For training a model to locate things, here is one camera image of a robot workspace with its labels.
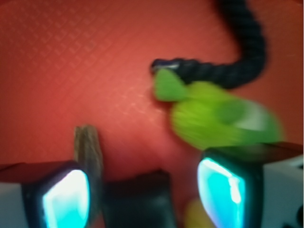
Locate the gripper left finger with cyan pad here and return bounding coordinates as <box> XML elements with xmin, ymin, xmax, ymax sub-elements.
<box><xmin>0</xmin><ymin>161</ymin><xmax>90</xmax><ymax>228</ymax></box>

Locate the dark blue rope toy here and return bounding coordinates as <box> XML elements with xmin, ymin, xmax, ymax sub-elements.
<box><xmin>150</xmin><ymin>0</ymin><xmax>267</xmax><ymax>89</ymax></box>

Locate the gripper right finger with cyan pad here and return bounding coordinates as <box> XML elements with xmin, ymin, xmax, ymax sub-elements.
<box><xmin>197</xmin><ymin>142</ymin><xmax>304</xmax><ymax>228</ymax></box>

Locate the black square block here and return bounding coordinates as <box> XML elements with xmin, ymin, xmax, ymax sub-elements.
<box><xmin>103</xmin><ymin>170</ymin><xmax>178</xmax><ymax>228</ymax></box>

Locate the yellow rubber duck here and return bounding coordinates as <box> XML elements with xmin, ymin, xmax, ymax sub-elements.
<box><xmin>184</xmin><ymin>198</ymin><xmax>215</xmax><ymax>228</ymax></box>

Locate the green plush fish toy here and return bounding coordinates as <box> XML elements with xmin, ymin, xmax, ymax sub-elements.
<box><xmin>154</xmin><ymin>69</ymin><xmax>283</xmax><ymax>150</ymax></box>

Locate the brown wood chip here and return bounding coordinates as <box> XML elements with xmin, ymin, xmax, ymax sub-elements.
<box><xmin>74</xmin><ymin>125</ymin><xmax>104</xmax><ymax>228</ymax></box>

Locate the red plastic tray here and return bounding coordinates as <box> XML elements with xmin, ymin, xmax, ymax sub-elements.
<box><xmin>0</xmin><ymin>0</ymin><xmax>304</xmax><ymax>228</ymax></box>

